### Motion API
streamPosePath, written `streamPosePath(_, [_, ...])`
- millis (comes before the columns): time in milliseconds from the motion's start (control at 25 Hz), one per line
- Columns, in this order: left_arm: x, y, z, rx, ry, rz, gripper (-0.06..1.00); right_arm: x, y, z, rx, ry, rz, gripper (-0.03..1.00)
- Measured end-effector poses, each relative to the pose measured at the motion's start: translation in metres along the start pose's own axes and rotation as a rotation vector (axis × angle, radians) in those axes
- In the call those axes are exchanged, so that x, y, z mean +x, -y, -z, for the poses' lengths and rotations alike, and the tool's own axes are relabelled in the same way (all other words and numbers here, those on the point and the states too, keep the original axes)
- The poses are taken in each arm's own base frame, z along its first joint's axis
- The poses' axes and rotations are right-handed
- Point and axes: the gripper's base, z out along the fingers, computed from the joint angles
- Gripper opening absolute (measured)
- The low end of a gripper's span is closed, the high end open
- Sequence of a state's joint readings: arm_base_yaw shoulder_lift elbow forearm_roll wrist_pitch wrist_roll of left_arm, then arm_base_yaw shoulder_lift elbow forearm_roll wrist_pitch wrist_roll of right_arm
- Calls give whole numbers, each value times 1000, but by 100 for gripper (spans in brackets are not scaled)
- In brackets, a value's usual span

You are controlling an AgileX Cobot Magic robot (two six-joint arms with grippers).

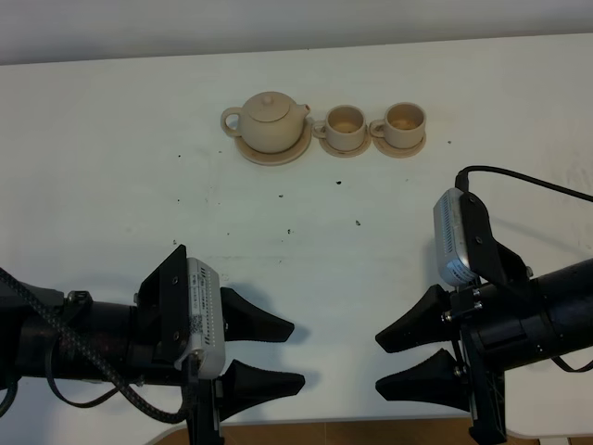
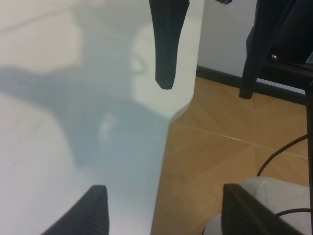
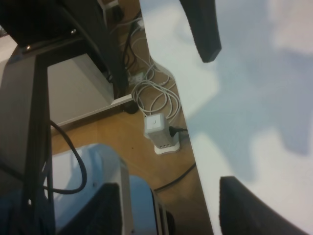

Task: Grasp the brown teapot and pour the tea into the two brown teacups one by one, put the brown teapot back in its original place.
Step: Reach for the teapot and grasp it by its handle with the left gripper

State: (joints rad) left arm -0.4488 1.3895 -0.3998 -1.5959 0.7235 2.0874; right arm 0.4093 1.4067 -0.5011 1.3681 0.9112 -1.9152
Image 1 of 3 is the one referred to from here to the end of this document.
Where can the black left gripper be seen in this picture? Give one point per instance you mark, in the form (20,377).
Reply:
(163,317)

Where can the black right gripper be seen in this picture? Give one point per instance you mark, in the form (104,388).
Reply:
(500,329)

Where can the beige ceramic teapot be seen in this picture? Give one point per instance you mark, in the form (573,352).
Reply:
(269,122)

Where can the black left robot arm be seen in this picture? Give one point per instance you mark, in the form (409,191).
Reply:
(54,335)

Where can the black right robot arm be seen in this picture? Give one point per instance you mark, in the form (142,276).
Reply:
(568,303)

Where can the large beige teapot saucer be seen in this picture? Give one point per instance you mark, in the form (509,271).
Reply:
(279,158)

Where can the right small beige saucer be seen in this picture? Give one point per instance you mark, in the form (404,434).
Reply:
(396,152)

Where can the right beige teacup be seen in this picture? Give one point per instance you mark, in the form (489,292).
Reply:
(402,127)

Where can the beige teacup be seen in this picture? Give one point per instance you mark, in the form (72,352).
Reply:
(402,127)
(344,128)

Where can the left beige teacup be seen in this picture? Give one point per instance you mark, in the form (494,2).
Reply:
(344,128)

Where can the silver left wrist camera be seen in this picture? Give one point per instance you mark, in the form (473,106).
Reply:
(206,342)

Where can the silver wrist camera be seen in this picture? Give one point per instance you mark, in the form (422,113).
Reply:
(452,257)
(206,342)

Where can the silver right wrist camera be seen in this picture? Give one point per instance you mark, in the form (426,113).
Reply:
(452,257)

